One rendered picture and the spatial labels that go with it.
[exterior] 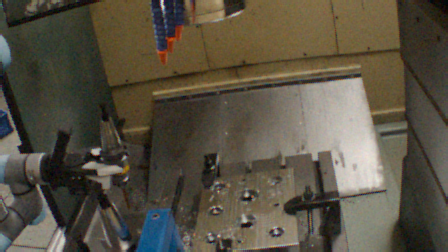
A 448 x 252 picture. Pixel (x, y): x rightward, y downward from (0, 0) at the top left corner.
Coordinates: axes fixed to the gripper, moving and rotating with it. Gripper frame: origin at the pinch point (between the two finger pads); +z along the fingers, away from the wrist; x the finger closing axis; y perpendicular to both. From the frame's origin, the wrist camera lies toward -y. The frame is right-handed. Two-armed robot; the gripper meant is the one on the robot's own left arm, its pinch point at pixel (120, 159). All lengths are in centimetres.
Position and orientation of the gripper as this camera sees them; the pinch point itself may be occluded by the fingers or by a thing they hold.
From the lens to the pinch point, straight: 102.6
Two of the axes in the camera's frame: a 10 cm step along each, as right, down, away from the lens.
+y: 1.1, 8.7, 4.8
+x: -0.8, 4.9, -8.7
